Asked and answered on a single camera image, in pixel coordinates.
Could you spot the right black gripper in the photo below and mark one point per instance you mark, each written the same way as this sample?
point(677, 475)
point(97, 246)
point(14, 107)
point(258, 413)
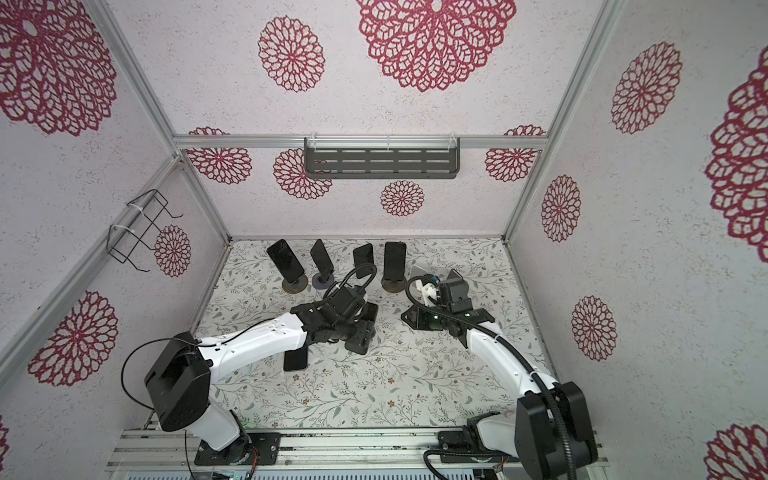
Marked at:
point(417, 321)

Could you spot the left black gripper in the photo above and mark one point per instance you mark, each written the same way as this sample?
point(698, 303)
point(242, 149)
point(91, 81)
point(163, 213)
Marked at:
point(365, 331)

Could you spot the black phone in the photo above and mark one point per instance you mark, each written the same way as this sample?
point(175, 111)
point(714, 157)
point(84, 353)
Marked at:
point(321, 258)
point(364, 263)
point(286, 261)
point(394, 261)
point(296, 360)

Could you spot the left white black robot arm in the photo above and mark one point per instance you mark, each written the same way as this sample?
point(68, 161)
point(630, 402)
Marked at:
point(179, 381)

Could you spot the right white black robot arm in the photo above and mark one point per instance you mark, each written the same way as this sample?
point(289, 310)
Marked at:
point(551, 434)

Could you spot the purple round phone stand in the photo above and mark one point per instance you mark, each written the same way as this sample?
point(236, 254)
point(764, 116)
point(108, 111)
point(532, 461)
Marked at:
point(322, 281)

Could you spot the white stand silver plate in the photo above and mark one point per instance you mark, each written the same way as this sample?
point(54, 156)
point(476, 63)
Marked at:
point(418, 273)

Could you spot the wooden round phone stand left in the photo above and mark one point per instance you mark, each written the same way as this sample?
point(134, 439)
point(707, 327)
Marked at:
point(296, 286)

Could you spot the wooden round stand grey plate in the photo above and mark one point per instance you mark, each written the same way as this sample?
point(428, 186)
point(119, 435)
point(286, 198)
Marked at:
point(393, 286)

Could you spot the grey metal wall shelf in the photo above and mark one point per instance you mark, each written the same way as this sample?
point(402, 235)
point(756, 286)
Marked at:
point(382, 159)

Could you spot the black wire wall basket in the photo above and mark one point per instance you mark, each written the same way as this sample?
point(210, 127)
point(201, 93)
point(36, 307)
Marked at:
point(124, 238)

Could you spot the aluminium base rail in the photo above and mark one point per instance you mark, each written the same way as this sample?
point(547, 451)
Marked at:
point(366, 453)

